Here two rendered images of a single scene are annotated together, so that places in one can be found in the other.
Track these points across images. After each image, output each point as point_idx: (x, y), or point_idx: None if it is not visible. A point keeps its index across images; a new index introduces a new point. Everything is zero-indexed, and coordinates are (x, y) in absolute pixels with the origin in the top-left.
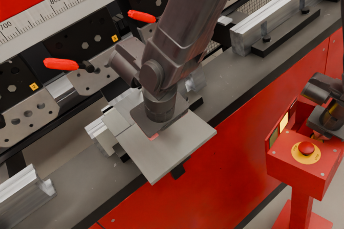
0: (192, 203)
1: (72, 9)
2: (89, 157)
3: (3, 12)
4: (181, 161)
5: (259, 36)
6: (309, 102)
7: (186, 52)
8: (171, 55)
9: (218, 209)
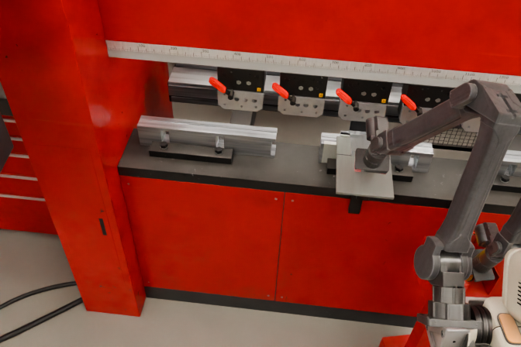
0: (345, 245)
1: (373, 73)
2: (308, 152)
3: (339, 56)
4: (360, 197)
5: (502, 172)
6: None
7: (394, 147)
8: (388, 143)
9: (359, 273)
